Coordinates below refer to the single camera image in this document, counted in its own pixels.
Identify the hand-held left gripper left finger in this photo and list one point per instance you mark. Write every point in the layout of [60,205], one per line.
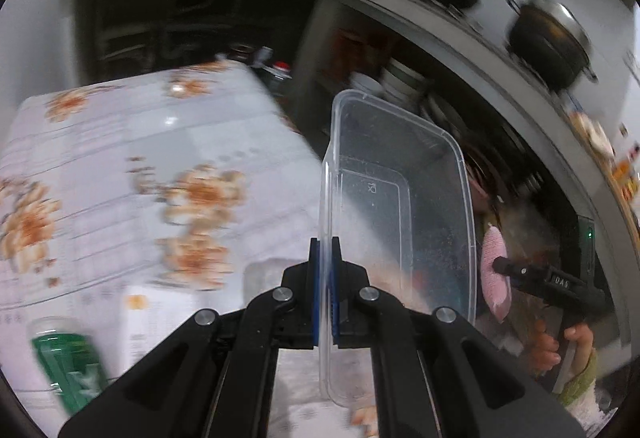
[314,278]

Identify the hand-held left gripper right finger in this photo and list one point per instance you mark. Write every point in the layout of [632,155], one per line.
[336,283]

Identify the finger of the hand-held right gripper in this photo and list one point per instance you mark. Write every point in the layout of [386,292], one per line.
[522,275]

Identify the pink textured sponge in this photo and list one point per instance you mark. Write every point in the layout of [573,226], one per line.
[492,298]

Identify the clear plastic food container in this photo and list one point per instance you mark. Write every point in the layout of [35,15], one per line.
[400,198]

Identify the person's right forearm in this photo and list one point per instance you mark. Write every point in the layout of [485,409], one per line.
[580,383]

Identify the person's right hand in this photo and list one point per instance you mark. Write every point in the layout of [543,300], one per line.
[545,353]

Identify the white paper box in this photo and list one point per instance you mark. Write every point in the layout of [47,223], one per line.
[155,323]

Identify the cooking oil bottle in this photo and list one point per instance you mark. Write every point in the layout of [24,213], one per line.
[280,83]

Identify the white bowl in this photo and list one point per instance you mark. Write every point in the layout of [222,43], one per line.
[366,82]

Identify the stack of white bowls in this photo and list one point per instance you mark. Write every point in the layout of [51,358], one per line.
[402,81]

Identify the floral tablecloth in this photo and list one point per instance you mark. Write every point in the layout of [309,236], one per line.
[125,158]

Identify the black pot with lid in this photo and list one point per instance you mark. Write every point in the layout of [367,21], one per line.
[547,46]

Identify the green bottle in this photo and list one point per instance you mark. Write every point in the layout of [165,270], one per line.
[70,363]

